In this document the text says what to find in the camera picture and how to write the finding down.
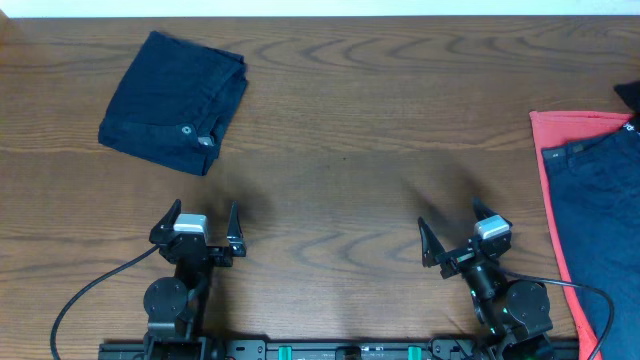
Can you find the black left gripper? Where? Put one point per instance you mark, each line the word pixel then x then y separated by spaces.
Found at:
pixel 201 251

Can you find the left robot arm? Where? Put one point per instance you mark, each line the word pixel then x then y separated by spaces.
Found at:
pixel 176 305

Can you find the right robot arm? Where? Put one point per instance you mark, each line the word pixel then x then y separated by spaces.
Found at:
pixel 517 311

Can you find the black printed garment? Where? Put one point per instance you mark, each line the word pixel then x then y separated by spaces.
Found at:
pixel 630 95

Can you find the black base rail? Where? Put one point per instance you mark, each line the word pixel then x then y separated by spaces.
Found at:
pixel 439 348

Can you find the red cloth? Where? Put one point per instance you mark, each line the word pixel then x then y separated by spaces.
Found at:
pixel 553 129

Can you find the folded dark navy shorts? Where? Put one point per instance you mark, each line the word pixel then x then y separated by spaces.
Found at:
pixel 175 104

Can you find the blue denim shorts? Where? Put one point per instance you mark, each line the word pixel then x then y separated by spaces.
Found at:
pixel 594 190

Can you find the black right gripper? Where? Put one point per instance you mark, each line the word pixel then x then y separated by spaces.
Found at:
pixel 434 253

